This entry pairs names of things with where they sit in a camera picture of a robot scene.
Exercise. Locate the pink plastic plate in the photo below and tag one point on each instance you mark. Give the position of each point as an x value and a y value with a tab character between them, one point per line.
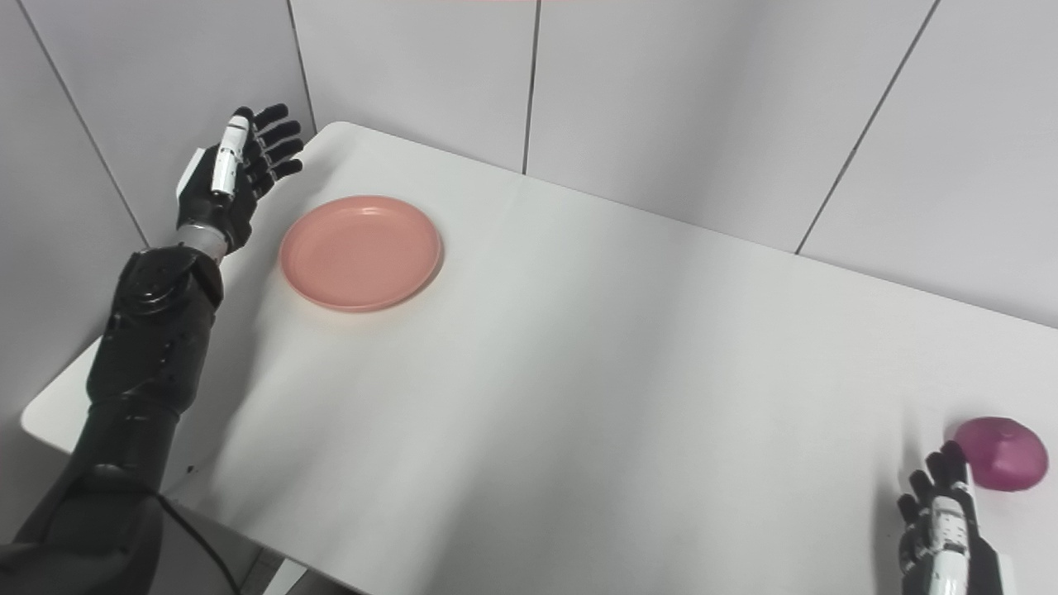
359	254

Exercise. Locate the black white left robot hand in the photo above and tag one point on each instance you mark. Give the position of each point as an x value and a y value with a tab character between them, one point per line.
219	207

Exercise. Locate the purple red onion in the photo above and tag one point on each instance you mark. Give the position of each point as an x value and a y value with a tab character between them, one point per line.
1004	454

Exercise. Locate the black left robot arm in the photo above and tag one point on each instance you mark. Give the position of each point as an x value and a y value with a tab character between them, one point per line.
140	372

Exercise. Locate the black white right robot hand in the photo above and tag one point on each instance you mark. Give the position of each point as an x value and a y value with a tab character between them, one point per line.
950	549

